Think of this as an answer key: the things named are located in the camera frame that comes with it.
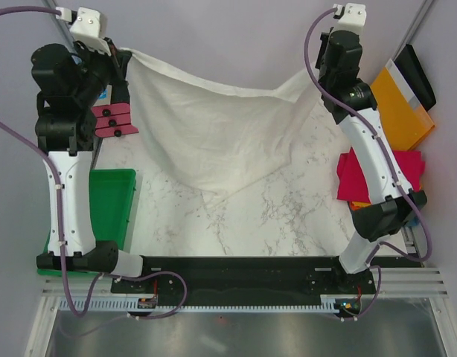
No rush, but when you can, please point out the white t shirt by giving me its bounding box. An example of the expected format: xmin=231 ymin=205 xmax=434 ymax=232
xmin=127 ymin=51 xmax=319 ymax=206

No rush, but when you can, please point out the blue folded t shirt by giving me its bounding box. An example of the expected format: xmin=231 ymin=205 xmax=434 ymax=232
xmin=406 ymin=218 xmax=419 ymax=227

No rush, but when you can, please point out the green plastic tray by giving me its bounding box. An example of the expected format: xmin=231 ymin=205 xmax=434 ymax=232
xmin=36 ymin=169 xmax=137 ymax=277

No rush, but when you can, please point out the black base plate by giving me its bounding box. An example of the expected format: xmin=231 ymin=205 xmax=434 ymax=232
xmin=111 ymin=257 xmax=375 ymax=306

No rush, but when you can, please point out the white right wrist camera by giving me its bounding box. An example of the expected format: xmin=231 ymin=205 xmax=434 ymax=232
xmin=333 ymin=3 xmax=367 ymax=36

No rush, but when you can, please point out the orange folded t shirt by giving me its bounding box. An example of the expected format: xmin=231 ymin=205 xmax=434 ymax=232
xmin=348 ymin=202 xmax=371 ymax=210

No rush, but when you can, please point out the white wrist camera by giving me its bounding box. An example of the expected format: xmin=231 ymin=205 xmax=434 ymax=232
xmin=333 ymin=3 xmax=367 ymax=36
xmin=56 ymin=7 xmax=111 ymax=56

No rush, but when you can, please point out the blue treehouse book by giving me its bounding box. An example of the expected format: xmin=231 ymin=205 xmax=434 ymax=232
xmin=95 ymin=85 xmax=112 ymax=106

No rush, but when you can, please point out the red folded t shirt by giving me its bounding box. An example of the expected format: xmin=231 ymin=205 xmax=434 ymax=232
xmin=336 ymin=149 xmax=426 ymax=204

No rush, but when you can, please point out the black folder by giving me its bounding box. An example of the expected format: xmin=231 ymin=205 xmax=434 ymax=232
xmin=394 ymin=44 xmax=437 ymax=112

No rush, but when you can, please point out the black pink drawer organizer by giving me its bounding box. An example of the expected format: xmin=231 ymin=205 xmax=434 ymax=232
xmin=92 ymin=103 xmax=138 ymax=138

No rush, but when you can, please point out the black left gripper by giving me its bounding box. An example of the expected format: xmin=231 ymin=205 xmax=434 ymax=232
xmin=73 ymin=37 xmax=131 ymax=107

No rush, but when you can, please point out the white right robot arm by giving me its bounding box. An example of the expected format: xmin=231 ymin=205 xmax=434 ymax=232
xmin=315 ymin=29 xmax=427 ymax=293

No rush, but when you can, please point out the white cable duct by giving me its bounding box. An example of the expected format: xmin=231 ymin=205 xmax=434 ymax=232
xmin=59 ymin=294 xmax=359 ymax=313

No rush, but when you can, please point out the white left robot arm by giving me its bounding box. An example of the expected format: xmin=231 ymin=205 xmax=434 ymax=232
xmin=31 ymin=38 xmax=154 ymax=292

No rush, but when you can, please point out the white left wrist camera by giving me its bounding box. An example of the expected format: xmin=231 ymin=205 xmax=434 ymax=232
xmin=56 ymin=7 xmax=111 ymax=56

